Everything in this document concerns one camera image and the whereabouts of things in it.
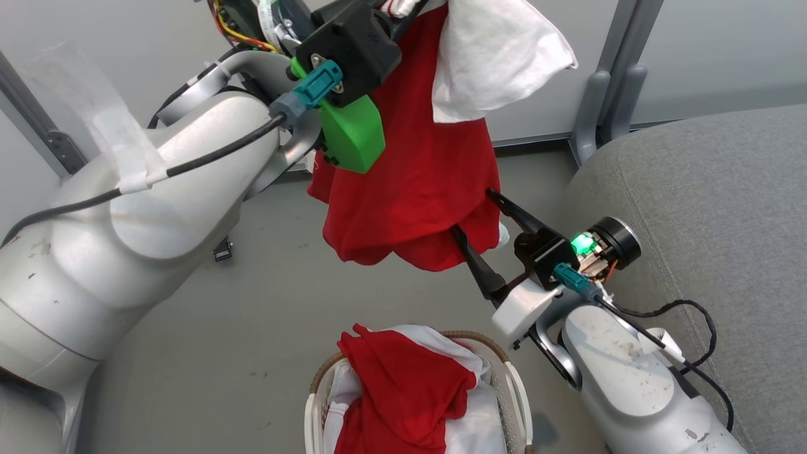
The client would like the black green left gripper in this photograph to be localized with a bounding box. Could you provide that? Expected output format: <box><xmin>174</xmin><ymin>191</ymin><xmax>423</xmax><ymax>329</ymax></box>
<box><xmin>291</xmin><ymin>0</ymin><xmax>404</xmax><ymax>175</ymax></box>

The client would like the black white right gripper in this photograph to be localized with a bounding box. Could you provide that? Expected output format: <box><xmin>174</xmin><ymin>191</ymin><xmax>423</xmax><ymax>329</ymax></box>
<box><xmin>450</xmin><ymin>188</ymin><xmax>582</xmax><ymax>352</ymax></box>

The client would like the red and white garment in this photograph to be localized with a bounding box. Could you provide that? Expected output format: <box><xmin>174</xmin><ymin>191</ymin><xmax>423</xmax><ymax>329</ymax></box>
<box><xmin>306</xmin><ymin>0</ymin><xmax>579</xmax><ymax>273</ymax></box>
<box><xmin>323</xmin><ymin>323</ymin><xmax>508</xmax><ymax>454</ymax></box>

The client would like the white wicker-rimmed laundry basket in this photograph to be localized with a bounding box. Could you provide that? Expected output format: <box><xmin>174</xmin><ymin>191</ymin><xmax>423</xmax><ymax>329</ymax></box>
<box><xmin>304</xmin><ymin>330</ymin><xmax>533</xmax><ymax>454</ymax></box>

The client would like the grey fabric sofa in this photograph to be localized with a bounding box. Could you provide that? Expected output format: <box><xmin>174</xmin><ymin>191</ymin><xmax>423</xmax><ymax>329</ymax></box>
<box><xmin>561</xmin><ymin>104</ymin><xmax>807</xmax><ymax>454</ymax></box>

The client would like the white tape strip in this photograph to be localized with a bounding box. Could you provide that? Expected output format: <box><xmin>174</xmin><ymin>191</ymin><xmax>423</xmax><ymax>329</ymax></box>
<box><xmin>19</xmin><ymin>44</ymin><xmax>168</xmax><ymax>195</ymax></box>

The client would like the teal cable connector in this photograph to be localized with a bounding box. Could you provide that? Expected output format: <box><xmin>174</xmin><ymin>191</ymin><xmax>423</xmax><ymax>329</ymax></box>
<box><xmin>554</xmin><ymin>264</ymin><xmax>603</xmax><ymax>302</ymax></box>
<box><xmin>270</xmin><ymin>60</ymin><xmax>344</xmax><ymax>130</ymax></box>

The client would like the grey wall base rail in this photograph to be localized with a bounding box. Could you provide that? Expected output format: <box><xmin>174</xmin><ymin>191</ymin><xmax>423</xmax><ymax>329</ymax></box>
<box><xmin>277</xmin><ymin>117</ymin><xmax>688</xmax><ymax>185</ymax></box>

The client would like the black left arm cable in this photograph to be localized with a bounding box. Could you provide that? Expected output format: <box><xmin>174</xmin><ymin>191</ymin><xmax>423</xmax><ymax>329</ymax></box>
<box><xmin>0</xmin><ymin>113</ymin><xmax>284</xmax><ymax>250</ymax></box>

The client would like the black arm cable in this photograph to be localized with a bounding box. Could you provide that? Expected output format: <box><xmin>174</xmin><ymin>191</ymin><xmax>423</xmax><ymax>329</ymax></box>
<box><xmin>596</xmin><ymin>296</ymin><xmax>735</xmax><ymax>433</ymax></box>
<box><xmin>0</xmin><ymin>113</ymin><xmax>284</xmax><ymax>250</ymax></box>

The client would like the light grey metal frame post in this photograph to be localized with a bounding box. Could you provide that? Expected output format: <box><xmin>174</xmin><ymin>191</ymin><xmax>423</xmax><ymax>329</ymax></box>
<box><xmin>569</xmin><ymin>0</ymin><xmax>664</xmax><ymax>168</ymax></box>

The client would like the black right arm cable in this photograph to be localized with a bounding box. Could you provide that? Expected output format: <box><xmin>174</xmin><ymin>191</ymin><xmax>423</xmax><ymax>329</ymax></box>
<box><xmin>596</xmin><ymin>296</ymin><xmax>735</xmax><ymax>433</ymax></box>

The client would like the grey metal braced frame post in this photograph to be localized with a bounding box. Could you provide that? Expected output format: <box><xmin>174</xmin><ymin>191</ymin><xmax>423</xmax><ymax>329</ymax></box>
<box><xmin>0</xmin><ymin>50</ymin><xmax>88</xmax><ymax>178</ymax></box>

